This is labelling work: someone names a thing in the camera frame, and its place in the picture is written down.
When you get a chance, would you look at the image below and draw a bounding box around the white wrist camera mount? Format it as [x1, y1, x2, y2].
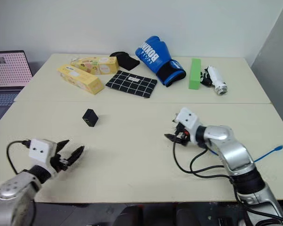
[175, 107, 201, 140]
[28, 138, 59, 177]

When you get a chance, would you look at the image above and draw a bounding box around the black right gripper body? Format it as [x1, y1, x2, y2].
[173, 122, 192, 146]

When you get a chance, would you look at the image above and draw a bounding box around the yellow carton with white label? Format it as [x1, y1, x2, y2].
[57, 64, 105, 96]

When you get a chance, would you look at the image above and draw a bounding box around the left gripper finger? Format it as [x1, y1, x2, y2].
[56, 139, 70, 155]
[67, 145, 86, 166]

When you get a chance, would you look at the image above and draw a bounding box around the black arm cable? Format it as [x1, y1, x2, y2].
[172, 140, 283, 226]
[7, 140, 31, 175]

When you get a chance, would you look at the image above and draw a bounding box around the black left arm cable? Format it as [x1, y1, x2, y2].
[7, 140, 31, 175]

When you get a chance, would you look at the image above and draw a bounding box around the yellow carton with cartoon print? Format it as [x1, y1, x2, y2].
[70, 55, 120, 75]

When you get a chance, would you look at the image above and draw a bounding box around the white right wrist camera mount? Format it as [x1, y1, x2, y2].
[175, 107, 201, 140]

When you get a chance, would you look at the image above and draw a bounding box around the black flashlight strap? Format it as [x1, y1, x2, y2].
[199, 67, 213, 88]

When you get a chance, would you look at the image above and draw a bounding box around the green rectangular block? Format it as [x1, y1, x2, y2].
[188, 58, 202, 90]

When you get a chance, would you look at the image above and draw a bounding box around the white cylindrical flashlight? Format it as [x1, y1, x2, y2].
[206, 65, 228, 96]

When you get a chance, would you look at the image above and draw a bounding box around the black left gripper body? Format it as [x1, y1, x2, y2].
[49, 150, 71, 174]

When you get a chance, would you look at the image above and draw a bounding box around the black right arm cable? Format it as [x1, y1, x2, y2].
[172, 140, 283, 226]

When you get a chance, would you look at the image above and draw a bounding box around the blue boxing glove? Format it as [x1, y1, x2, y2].
[135, 35, 187, 88]

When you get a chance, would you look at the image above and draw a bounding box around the plain black cloth pouch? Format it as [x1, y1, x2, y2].
[109, 51, 141, 71]

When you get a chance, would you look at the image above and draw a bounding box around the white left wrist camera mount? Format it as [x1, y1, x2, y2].
[28, 138, 59, 177]

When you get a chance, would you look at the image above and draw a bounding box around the grey laptop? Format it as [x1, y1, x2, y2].
[0, 49, 34, 108]

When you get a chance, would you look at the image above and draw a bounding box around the blue Ethernet cable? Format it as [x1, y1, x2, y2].
[208, 144, 283, 163]

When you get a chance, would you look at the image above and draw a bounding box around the black white-grid pouch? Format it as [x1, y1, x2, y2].
[105, 70, 158, 99]

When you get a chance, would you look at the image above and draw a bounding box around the small black box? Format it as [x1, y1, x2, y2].
[82, 108, 100, 128]

